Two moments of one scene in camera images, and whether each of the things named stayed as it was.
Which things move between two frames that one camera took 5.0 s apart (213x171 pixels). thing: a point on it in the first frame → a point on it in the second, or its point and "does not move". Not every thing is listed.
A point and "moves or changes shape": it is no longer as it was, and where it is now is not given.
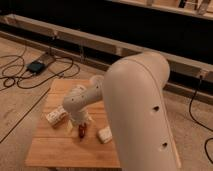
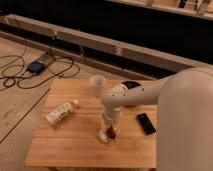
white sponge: [105, 135] does not move
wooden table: [62, 146] does not move
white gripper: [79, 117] → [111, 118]
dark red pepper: [82, 130] moves or changes shape
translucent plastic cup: [97, 80] does not move
